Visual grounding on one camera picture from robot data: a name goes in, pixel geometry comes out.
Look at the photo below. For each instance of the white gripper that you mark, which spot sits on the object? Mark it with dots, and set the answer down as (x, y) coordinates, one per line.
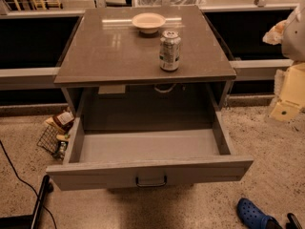
(294, 37)

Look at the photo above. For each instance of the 7up soda can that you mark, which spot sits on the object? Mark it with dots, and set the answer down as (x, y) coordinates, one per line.
(169, 50)

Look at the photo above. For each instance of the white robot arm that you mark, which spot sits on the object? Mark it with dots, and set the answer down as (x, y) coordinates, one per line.
(293, 41)

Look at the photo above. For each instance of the grey cabinet with glossy top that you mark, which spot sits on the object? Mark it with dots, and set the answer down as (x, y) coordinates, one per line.
(111, 72)

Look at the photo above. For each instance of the open grey top drawer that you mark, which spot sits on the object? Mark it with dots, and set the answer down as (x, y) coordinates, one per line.
(186, 150)

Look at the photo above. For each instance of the small can in basket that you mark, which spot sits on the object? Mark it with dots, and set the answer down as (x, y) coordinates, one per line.
(61, 150)

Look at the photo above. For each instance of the blue croc shoe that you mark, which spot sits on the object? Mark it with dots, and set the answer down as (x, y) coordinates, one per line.
(253, 217)

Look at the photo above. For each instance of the white ceramic bowl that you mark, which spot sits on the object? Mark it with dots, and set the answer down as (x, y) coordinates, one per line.
(148, 22)

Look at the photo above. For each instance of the brown snack bag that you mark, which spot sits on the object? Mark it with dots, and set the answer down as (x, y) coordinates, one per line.
(63, 121)

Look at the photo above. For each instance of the black metal drawer handle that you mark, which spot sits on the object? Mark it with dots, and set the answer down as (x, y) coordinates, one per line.
(154, 183)

